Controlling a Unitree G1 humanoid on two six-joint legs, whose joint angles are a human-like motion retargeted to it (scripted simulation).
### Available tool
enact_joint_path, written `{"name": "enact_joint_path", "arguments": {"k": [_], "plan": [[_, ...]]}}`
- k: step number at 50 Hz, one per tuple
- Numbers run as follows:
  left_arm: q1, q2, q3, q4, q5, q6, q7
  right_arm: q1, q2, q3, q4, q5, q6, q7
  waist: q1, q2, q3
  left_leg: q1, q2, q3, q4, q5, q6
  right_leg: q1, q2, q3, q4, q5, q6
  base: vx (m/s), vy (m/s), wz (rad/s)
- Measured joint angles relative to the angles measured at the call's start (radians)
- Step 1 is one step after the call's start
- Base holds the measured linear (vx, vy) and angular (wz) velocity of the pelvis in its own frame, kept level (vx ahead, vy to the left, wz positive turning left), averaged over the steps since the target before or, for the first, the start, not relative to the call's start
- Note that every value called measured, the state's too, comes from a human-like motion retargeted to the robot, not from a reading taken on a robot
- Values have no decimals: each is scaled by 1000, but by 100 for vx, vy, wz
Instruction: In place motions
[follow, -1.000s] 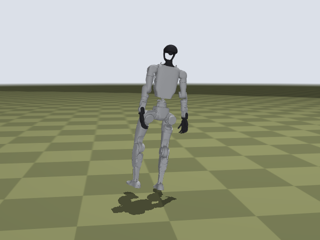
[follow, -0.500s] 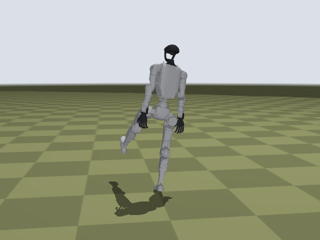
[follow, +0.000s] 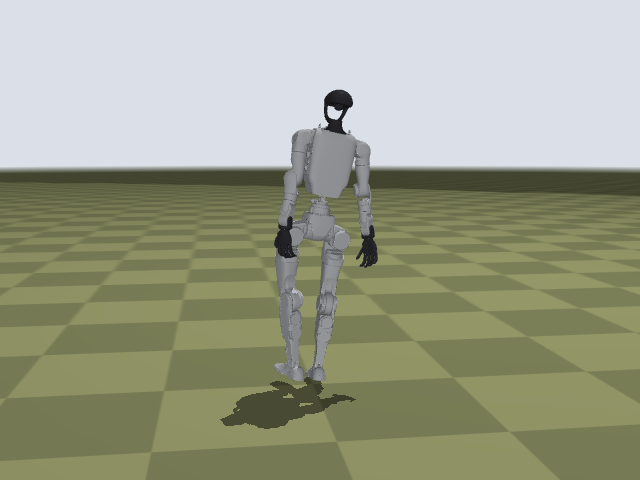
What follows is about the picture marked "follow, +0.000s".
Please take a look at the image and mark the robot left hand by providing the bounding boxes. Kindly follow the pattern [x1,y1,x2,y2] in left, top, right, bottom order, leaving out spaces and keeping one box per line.
[274,216,297,258]

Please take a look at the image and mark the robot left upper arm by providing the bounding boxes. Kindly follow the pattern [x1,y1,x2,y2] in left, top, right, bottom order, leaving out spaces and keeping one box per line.
[289,129,315,187]

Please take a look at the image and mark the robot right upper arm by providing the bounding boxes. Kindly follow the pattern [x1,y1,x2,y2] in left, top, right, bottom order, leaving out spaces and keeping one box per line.
[353,139,371,197]

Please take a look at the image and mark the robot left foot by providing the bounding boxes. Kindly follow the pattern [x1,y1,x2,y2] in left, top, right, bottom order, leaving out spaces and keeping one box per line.
[274,362,304,381]

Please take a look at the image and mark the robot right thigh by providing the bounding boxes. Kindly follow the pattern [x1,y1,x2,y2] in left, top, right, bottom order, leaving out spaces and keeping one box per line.
[316,225,351,315]

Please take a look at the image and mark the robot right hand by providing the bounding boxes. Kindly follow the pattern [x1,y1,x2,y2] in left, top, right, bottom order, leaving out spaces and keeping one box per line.
[356,225,378,268]

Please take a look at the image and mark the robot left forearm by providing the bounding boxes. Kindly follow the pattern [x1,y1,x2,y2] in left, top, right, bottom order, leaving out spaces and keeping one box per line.
[278,171,300,227]

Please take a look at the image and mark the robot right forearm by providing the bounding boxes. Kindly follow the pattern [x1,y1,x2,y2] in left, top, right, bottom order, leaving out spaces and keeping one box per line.
[357,186,375,236]

